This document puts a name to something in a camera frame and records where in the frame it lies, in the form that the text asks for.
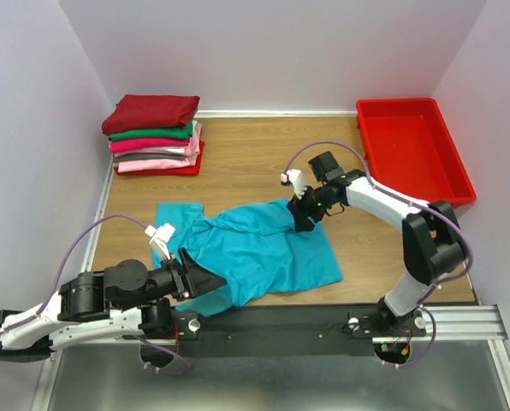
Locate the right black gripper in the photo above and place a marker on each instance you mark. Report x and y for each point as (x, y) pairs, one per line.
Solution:
(305, 209)

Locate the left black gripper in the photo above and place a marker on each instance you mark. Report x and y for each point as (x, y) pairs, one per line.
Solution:
(179, 278)

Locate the teal t shirt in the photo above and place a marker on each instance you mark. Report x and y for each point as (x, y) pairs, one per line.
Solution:
(254, 247)

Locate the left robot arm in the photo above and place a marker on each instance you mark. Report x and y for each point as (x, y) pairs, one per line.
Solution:
(125, 300)

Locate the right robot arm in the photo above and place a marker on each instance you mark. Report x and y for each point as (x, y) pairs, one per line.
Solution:
(431, 238)

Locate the red plastic bin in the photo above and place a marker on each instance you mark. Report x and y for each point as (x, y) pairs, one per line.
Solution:
(408, 147)

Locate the green folded shirt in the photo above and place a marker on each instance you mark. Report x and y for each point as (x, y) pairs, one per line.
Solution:
(176, 133)

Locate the grey folded shirt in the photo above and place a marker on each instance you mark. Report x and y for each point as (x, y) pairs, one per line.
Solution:
(137, 156)

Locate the magenta folded shirt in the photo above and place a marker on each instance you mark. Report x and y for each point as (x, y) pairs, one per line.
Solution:
(118, 146)

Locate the dark red folded shirt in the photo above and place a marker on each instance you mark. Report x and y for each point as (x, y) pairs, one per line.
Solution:
(150, 111)

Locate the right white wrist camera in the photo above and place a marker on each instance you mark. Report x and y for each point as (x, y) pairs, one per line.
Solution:
(296, 181)

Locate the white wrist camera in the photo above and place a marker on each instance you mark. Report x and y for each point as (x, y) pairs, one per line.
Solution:
(296, 181)
(159, 238)

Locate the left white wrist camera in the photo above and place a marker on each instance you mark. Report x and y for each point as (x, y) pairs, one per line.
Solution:
(159, 238)

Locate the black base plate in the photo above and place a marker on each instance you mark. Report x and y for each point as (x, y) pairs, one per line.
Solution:
(278, 331)

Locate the back aluminium rail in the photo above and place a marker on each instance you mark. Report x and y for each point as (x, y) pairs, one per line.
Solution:
(273, 113)

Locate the aluminium frame rail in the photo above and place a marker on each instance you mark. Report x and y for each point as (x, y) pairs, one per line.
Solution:
(451, 323)

